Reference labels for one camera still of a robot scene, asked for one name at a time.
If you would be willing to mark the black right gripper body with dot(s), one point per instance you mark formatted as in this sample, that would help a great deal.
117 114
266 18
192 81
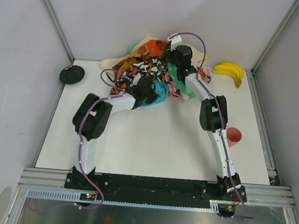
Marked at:
170 53

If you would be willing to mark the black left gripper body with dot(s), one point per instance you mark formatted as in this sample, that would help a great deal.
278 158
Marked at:
148 92

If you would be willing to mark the turquoise blue cloth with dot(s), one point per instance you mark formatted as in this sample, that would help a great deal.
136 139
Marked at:
162 91

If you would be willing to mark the orange camouflage cloth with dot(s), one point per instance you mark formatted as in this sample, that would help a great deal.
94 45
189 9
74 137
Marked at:
151 49

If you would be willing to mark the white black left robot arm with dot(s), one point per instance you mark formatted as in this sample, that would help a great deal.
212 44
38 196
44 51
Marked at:
92 116

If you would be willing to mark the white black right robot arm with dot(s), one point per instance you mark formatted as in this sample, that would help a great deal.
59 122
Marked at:
213 117

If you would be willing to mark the green white tie-dye cloth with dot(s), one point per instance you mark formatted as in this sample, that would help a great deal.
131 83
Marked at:
132 48

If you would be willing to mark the black orange white patterned cloth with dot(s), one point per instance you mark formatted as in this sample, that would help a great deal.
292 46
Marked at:
153 67

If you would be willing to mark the yellow banana bunch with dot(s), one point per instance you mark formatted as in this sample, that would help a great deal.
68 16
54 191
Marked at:
232 70

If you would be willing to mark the black round disc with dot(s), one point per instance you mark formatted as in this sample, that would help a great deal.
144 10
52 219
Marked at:
72 74

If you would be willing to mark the pink plastic cup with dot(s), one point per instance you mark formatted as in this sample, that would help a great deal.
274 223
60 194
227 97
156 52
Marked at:
234 136

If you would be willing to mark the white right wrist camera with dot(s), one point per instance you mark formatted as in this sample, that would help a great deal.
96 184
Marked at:
174 41

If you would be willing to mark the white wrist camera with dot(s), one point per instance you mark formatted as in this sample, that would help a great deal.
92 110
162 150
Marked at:
135 80
174 41

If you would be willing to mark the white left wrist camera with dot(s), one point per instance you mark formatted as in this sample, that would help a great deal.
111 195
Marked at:
135 80

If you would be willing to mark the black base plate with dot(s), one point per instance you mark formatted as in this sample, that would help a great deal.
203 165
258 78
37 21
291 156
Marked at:
158 189

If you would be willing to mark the right aluminium corner post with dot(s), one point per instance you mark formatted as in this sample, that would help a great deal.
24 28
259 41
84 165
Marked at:
282 27

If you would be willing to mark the aluminium corner post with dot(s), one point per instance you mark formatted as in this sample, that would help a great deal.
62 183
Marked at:
49 8
282 27

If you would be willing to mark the left aluminium corner post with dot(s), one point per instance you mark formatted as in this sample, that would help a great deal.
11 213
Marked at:
49 8

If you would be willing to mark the grey slotted cable duct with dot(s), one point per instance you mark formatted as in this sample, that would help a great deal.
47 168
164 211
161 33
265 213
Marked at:
83 197

